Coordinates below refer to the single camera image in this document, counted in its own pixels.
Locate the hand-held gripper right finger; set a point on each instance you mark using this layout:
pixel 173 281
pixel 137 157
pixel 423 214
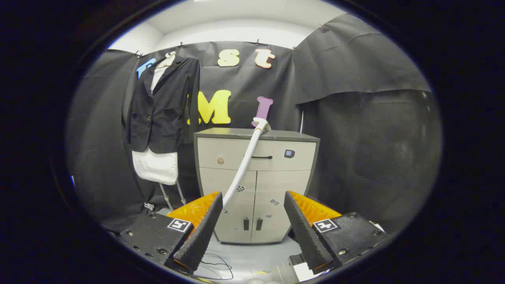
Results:
pixel 305 232

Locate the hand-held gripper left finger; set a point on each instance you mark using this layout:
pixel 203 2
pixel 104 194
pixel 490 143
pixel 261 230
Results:
pixel 203 230

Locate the white garment steamer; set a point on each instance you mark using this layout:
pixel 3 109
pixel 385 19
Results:
pixel 246 157

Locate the black suit jacket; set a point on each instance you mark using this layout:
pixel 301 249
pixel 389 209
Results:
pixel 165 110

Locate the cream clothes hanger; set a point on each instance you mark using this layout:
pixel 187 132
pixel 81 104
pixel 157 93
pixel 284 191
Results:
pixel 167 61

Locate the white stand with poles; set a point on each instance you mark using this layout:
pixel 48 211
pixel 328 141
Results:
pixel 165 196

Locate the grey cabinet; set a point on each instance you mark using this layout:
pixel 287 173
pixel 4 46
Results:
pixel 276 189

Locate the black backdrop cloth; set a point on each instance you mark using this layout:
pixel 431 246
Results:
pixel 355 138

